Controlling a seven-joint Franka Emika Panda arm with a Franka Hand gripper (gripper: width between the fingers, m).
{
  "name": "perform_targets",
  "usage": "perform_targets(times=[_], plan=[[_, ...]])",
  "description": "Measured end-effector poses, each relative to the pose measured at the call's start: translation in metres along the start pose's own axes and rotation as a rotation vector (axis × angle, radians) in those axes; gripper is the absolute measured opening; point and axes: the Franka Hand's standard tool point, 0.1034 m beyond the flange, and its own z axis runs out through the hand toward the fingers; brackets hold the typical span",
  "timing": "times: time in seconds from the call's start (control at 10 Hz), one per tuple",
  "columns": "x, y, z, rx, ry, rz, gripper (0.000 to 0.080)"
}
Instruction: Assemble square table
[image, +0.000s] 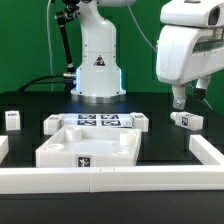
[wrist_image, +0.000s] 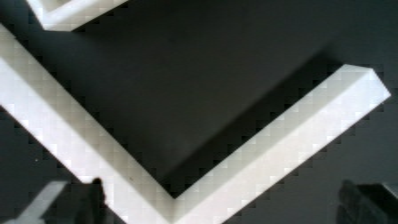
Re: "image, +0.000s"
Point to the white fence rail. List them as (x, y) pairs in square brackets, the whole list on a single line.
[(4, 148), (204, 151), (75, 180)]

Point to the white front fence rail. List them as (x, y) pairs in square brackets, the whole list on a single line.
[(75, 180)]

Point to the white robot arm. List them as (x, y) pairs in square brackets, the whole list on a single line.
[(98, 78)]

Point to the white right fence rail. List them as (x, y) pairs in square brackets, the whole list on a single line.
[(204, 151)]

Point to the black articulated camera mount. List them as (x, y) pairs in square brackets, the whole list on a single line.
[(62, 18)]

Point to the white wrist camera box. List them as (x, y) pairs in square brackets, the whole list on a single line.
[(195, 13)]

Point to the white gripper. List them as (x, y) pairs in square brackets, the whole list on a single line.
[(185, 54)]

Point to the white fiducial marker base sheet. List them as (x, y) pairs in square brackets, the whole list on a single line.
[(99, 120)]

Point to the white left fence rail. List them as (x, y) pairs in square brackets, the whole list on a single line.
[(4, 148)]

